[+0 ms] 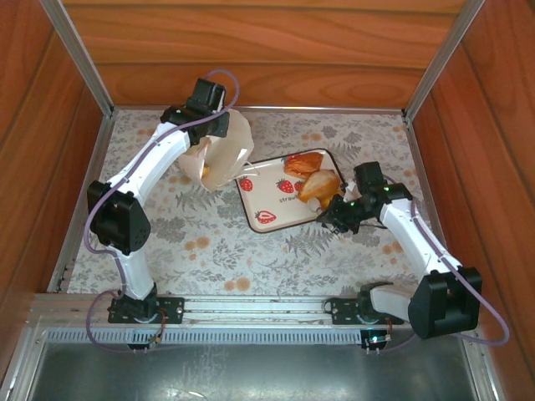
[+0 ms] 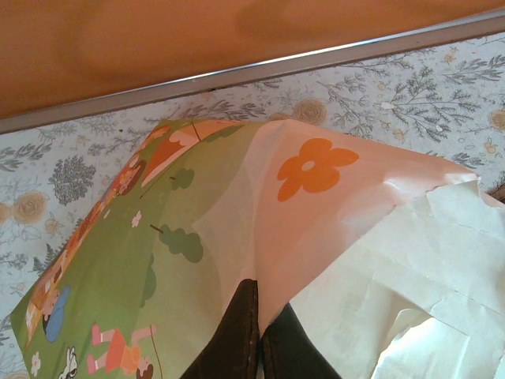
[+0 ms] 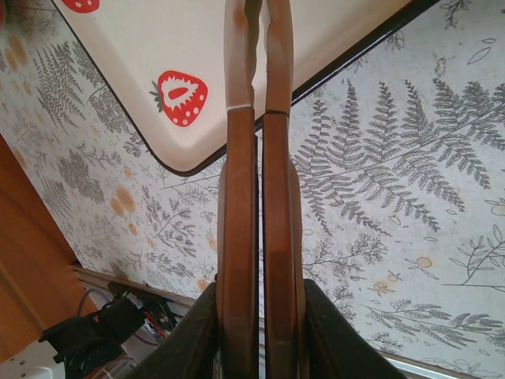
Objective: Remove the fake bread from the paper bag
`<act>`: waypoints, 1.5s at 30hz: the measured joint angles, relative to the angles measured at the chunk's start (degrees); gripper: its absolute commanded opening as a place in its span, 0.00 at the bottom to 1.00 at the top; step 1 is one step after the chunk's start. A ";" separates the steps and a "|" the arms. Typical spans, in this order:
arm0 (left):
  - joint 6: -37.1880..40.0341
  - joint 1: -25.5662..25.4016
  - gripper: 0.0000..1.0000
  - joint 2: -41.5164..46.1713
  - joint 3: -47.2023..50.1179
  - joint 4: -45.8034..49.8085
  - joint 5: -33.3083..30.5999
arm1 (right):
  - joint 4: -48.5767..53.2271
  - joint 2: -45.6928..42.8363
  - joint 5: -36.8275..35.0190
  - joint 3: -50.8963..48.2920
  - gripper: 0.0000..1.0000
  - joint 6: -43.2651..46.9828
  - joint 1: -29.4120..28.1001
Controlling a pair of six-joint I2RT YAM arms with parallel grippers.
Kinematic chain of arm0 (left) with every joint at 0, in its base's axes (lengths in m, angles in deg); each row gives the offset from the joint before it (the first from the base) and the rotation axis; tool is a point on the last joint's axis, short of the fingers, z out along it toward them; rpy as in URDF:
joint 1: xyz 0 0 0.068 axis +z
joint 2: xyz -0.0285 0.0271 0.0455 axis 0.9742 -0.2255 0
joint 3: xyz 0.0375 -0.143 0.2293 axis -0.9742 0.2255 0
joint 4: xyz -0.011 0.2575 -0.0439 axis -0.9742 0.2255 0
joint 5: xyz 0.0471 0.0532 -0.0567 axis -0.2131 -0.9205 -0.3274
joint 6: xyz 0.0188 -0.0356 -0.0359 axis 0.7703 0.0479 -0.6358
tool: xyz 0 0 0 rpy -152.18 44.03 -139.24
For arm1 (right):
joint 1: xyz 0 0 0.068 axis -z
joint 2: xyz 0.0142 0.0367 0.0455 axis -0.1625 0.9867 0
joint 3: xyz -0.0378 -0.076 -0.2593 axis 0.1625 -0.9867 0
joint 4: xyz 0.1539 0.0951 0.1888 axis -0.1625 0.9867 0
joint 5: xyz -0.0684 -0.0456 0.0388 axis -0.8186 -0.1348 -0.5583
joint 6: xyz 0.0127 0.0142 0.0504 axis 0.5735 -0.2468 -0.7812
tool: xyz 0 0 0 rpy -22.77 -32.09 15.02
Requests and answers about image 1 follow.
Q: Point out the strawberry print tray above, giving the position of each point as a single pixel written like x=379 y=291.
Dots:
x=267 y=200

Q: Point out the white paper bag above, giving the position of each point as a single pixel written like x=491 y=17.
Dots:
x=234 y=142

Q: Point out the aluminium frame post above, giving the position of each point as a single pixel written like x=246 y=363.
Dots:
x=77 y=54
x=445 y=54

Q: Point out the small board with green light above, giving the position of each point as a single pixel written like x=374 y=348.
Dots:
x=376 y=339

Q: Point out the thin aluminium edge strip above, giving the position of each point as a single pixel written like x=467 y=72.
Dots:
x=313 y=109

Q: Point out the wide aluminium mounting rail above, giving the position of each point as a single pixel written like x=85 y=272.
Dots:
x=251 y=307

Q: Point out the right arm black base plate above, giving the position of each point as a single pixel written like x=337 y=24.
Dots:
x=340 y=311

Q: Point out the oval brown fake loaf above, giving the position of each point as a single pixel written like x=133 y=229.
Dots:
x=319 y=184

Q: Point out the floral table mat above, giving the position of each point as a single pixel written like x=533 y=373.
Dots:
x=251 y=259

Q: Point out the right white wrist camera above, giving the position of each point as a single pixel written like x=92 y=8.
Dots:
x=350 y=193

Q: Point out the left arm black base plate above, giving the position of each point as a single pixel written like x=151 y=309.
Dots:
x=173 y=309

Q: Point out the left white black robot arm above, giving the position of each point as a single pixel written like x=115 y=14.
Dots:
x=167 y=146

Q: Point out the aluminium frame bar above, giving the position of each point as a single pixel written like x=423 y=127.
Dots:
x=480 y=363
x=25 y=363

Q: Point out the reddish flaky fake pastry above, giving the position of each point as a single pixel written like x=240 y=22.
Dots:
x=303 y=165

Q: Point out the shiny metal sheet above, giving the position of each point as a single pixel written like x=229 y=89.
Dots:
x=251 y=376

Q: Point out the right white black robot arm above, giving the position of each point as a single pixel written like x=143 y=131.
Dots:
x=409 y=238

